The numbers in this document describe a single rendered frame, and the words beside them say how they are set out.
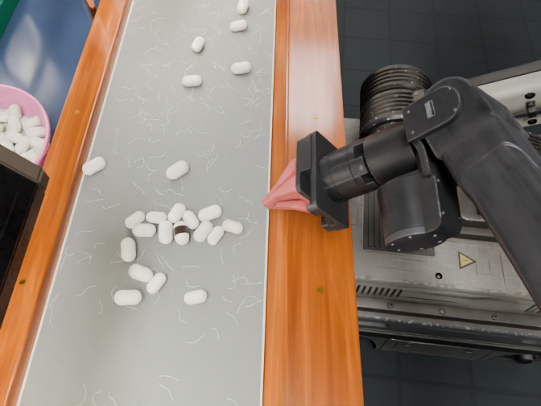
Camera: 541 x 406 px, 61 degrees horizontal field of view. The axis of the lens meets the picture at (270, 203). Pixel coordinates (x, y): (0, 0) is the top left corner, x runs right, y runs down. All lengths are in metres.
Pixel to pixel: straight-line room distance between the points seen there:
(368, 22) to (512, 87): 1.52
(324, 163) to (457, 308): 0.68
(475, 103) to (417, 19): 1.90
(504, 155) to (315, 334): 0.33
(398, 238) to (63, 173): 0.53
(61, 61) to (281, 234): 0.64
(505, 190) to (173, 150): 0.54
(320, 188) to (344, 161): 0.04
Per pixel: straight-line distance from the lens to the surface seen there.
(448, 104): 0.43
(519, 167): 0.40
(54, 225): 0.73
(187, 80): 0.86
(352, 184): 0.49
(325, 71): 0.86
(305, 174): 0.52
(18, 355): 0.68
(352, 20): 2.25
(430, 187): 0.44
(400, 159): 0.47
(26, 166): 0.39
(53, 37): 1.17
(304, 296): 0.62
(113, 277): 0.69
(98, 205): 0.76
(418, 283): 0.99
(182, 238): 0.67
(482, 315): 1.13
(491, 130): 0.41
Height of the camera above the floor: 1.35
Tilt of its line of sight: 59 degrees down
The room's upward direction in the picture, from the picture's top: straight up
